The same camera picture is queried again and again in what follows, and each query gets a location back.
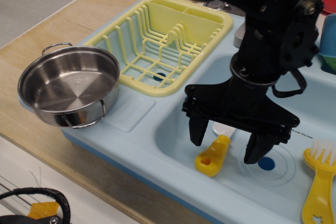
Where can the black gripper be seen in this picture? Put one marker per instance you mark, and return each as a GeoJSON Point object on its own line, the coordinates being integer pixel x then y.
{"type": "Point", "coordinates": [240, 105]}

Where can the yellow handled white toy knife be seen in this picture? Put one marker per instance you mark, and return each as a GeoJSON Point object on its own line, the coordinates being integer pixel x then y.
{"type": "Point", "coordinates": [210, 161]}

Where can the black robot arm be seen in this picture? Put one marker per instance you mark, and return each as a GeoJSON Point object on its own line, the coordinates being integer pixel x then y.
{"type": "Point", "coordinates": [280, 38]}

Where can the steel pot lid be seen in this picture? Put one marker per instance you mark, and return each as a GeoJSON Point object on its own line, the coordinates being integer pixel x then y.
{"type": "Point", "coordinates": [225, 7]}

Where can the stainless steel pot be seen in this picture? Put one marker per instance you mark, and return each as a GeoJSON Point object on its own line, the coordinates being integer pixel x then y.
{"type": "Point", "coordinates": [73, 86]}

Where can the light blue toy sink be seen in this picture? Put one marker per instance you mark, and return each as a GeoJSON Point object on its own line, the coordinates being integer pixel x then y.
{"type": "Point", "coordinates": [149, 138]}

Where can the yellow dish brush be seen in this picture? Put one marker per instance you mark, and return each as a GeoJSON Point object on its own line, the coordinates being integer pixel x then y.
{"type": "Point", "coordinates": [320, 157]}

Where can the grey toy faucet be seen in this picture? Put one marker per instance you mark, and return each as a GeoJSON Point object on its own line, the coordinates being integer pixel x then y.
{"type": "Point", "coordinates": [239, 35]}

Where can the yellow dish drying rack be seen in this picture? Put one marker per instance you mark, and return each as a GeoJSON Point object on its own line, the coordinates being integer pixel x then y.
{"type": "Point", "coordinates": [160, 43]}

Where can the wooden board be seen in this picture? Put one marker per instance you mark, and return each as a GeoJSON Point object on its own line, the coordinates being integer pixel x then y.
{"type": "Point", "coordinates": [23, 128]}

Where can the green plastic item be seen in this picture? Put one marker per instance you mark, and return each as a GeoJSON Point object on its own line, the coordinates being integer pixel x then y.
{"type": "Point", "coordinates": [329, 64]}

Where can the blue plastic cup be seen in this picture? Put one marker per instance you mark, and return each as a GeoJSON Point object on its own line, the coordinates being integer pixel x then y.
{"type": "Point", "coordinates": [327, 40]}

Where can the red plastic bowl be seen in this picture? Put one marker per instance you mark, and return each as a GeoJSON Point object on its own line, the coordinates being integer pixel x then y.
{"type": "Point", "coordinates": [329, 7]}

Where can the yellow tape piece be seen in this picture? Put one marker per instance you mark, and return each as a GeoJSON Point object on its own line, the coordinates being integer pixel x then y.
{"type": "Point", "coordinates": [43, 209]}

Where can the black base with screw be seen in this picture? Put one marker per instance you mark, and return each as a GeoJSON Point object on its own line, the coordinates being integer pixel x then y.
{"type": "Point", "coordinates": [16, 219]}

